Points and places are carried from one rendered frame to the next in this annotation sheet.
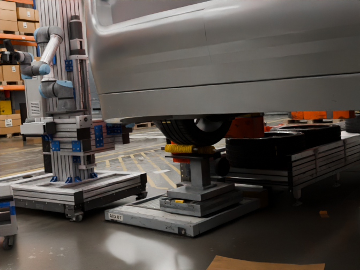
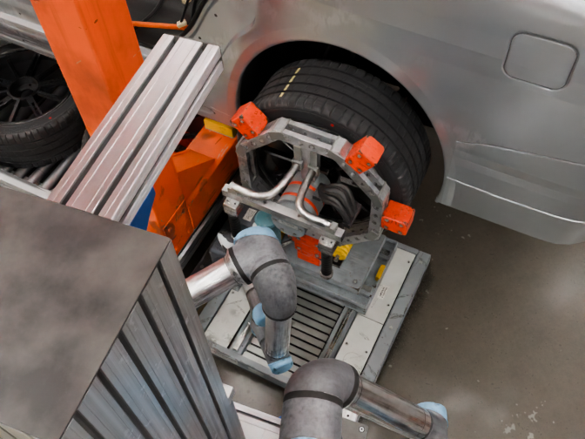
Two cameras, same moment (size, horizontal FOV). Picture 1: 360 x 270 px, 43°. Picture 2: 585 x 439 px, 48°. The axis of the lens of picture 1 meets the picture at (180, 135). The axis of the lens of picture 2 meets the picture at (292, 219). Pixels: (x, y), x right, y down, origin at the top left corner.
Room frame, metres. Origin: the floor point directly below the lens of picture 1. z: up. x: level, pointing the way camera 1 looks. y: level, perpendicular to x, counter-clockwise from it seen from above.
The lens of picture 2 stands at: (3.62, 1.32, 2.66)
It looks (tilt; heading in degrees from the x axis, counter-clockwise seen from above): 56 degrees down; 259
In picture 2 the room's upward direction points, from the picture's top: 4 degrees counter-clockwise
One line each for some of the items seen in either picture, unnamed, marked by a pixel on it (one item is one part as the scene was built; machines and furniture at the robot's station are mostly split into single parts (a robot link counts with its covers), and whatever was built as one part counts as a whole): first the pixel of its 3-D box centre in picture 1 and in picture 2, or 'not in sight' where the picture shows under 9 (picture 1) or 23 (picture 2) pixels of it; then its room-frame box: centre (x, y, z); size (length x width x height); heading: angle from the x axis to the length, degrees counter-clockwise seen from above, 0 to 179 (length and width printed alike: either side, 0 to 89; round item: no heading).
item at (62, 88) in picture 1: (64, 88); not in sight; (3.51, 0.86, 0.98); 0.13 x 0.12 x 0.14; 70
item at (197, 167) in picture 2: (229, 115); (205, 149); (3.62, -0.40, 0.69); 0.52 x 0.17 x 0.35; 49
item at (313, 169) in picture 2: not in sight; (321, 191); (3.30, 0.16, 1.03); 0.19 x 0.18 x 0.11; 49
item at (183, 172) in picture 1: (187, 170); not in sight; (4.06, -0.05, 0.21); 0.10 x 0.10 x 0.42; 49
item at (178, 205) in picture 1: (202, 200); (330, 256); (3.19, -0.13, 0.13); 0.50 x 0.36 x 0.10; 139
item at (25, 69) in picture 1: (28, 71); not in sight; (3.30, 1.05, 1.12); 0.11 x 0.08 x 0.11; 70
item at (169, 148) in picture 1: (180, 148); (351, 231); (3.14, 0.00, 0.51); 0.29 x 0.06 x 0.06; 49
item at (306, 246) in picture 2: (184, 149); (316, 235); (3.27, -0.03, 0.48); 0.16 x 0.12 x 0.17; 49
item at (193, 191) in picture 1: (200, 173); (330, 233); (3.19, -0.13, 0.32); 0.40 x 0.30 x 0.28; 139
